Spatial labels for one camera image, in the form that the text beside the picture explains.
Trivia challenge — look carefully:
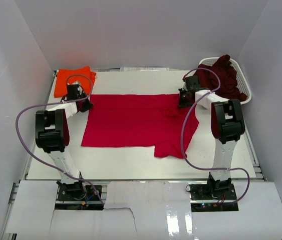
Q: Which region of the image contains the bright red t shirt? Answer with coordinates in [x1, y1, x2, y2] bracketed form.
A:
[81, 94, 199, 159]

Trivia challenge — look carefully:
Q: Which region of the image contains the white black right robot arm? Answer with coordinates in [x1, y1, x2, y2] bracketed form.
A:
[179, 75, 245, 200]

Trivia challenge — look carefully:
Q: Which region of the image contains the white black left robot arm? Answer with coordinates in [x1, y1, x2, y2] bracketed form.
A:
[35, 82, 93, 200]

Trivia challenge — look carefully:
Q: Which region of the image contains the orange folded t shirt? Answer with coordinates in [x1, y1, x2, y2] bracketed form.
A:
[54, 66, 96, 98]

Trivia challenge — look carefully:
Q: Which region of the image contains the dark maroon t shirt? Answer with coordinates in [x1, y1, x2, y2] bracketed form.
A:
[194, 54, 248, 102]

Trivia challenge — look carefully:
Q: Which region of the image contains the white plastic laundry basket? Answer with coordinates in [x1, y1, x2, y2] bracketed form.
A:
[199, 56, 252, 105]

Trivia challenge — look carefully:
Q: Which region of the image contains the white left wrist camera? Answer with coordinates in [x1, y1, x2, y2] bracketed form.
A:
[72, 81, 82, 86]

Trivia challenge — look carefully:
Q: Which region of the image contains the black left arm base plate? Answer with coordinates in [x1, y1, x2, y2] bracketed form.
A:
[55, 185, 104, 211]

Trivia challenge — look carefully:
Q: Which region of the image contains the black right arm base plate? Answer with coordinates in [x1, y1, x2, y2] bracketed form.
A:
[185, 183, 239, 213]

